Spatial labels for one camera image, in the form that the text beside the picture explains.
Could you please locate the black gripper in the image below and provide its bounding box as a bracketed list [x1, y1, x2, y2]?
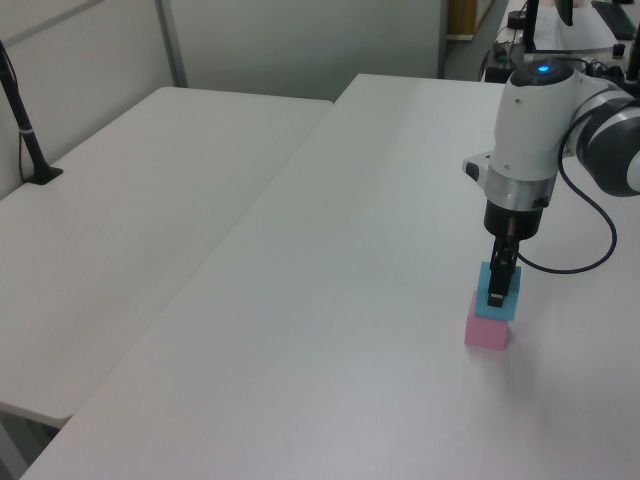
[483, 197, 546, 308]

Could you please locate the blue cube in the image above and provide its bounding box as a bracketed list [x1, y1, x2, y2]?
[473, 260, 522, 321]

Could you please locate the pink cube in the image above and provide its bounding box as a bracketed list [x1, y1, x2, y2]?
[463, 292, 512, 350]

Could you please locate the white paper sheet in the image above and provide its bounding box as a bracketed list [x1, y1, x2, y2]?
[535, 5, 622, 52]

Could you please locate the black monitor stand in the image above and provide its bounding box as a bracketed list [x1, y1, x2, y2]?
[521, 0, 541, 52]

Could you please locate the black clamp stand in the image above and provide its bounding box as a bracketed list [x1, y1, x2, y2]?
[622, 37, 640, 87]

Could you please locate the light wooden panel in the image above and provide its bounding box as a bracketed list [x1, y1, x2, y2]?
[447, 0, 480, 41]

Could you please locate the black keyboard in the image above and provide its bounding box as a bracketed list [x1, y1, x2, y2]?
[591, 0, 639, 39]

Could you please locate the white side table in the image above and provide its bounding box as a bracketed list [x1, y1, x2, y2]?
[0, 85, 335, 430]

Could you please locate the black pole with base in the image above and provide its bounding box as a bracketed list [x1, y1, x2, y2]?
[0, 39, 65, 187]

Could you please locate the dark robot arm cable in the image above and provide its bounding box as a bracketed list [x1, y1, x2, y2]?
[516, 112, 620, 276]

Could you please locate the grey metal partition post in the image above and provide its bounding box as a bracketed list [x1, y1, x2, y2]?
[153, 0, 189, 90]
[436, 0, 450, 80]

